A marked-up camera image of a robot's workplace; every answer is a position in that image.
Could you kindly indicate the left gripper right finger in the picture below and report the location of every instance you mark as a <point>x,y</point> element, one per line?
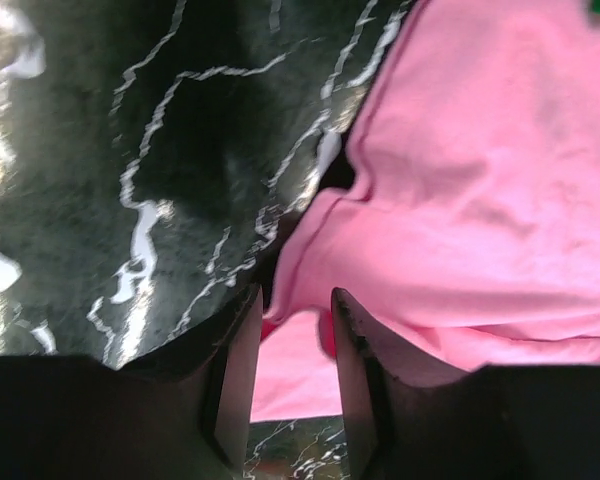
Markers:
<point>408,415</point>

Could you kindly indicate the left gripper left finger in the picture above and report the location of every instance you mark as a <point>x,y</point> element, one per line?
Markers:
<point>179,412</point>

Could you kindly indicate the pink t shirt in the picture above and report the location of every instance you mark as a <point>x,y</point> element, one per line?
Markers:
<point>472,228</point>

